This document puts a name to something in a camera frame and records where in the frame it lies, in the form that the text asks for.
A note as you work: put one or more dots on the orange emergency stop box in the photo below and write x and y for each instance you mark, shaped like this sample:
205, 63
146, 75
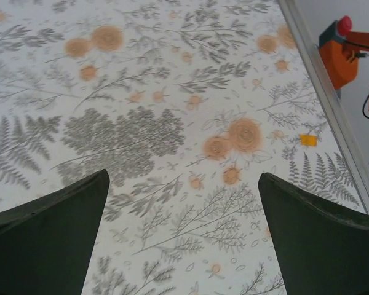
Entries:
338, 52

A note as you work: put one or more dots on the small yellow block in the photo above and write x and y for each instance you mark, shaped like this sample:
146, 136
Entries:
307, 140

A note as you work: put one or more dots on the aluminium table edge rail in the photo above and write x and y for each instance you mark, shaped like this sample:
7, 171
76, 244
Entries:
332, 101

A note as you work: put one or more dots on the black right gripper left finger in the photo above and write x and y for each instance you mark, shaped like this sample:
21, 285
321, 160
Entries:
46, 239

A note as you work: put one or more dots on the floral patterned tablecloth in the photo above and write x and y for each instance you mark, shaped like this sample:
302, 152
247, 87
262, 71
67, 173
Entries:
160, 116

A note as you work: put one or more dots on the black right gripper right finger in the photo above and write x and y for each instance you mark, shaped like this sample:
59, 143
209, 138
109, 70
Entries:
323, 246

